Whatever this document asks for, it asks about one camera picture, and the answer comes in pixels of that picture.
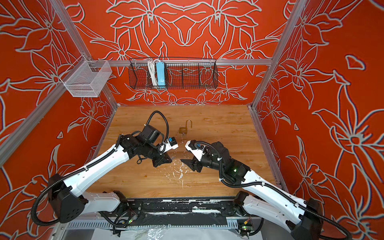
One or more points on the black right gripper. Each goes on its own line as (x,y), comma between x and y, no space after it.
(191,164)

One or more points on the aluminium horizontal rear bar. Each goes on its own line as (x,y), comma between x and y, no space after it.
(219,62)

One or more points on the large brass padlock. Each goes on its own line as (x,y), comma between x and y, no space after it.
(184,130)

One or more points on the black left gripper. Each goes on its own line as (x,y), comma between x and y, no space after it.
(164,158)

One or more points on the aluminium left side bar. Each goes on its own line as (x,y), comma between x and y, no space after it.
(22,132)

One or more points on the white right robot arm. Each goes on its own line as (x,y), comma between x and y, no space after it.
(302,219)

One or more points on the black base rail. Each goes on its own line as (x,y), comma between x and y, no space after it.
(181,212)

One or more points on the aluminium frame post left rear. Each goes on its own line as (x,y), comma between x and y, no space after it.
(71,28)

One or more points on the white mesh basket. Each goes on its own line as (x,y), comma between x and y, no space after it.
(84,81)

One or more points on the black wire basket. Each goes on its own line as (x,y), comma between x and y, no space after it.
(178,76)

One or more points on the aluminium frame post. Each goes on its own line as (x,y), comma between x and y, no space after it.
(71,28)
(288,30)

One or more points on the light blue box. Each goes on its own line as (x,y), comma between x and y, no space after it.
(160,66)

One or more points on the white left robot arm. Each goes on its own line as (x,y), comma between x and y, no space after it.
(67,194)

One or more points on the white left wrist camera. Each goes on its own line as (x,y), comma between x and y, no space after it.
(171,144)

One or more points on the aluminium frame post right rear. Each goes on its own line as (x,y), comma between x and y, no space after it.
(288,30)

